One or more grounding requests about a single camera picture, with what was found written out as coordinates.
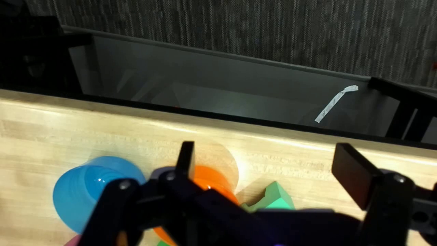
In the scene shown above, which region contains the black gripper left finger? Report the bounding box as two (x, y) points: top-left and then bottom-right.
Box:
(177, 141), (196, 178)

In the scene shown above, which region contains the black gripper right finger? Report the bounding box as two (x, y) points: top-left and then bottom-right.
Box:
(332, 142), (381, 211)

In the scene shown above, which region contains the orange plastic cup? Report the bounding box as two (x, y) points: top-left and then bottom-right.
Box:
(153, 144), (242, 246)

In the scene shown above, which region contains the green foam block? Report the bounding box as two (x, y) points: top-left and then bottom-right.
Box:
(243, 182), (295, 212)

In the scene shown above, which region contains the blue plastic cup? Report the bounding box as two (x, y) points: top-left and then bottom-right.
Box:
(52, 156), (147, 234)

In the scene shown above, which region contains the black table frame leg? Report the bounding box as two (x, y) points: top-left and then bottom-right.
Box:
(368, 77), (437, 142)

